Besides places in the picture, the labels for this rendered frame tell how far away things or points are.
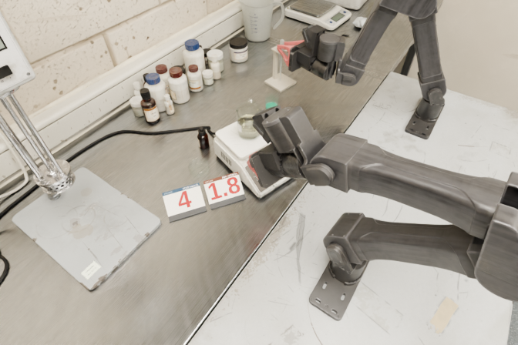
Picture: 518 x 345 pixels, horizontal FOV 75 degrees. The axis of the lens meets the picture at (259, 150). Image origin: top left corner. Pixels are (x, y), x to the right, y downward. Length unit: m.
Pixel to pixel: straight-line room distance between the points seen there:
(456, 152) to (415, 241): 0.57
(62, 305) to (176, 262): 0.23
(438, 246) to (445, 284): 0.30
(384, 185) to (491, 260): 0.15
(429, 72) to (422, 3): 0.20
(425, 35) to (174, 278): 0.83
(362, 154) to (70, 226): 0.67
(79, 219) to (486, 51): 1.97
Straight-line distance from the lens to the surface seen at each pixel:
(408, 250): 0.58
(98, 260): 0.82
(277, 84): 1.19
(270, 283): 0.74
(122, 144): 1.05
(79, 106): 1.09
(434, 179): 0.48
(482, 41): 2.13
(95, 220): 0.89
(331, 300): 0.73
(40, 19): 1.03
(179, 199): 0.84
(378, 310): 0.76
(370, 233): 0.61
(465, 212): 0.47
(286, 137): 0.55
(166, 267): 0.78
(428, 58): 1.03
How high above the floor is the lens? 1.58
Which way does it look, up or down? 46 degrees down
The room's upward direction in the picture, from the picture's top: straight up
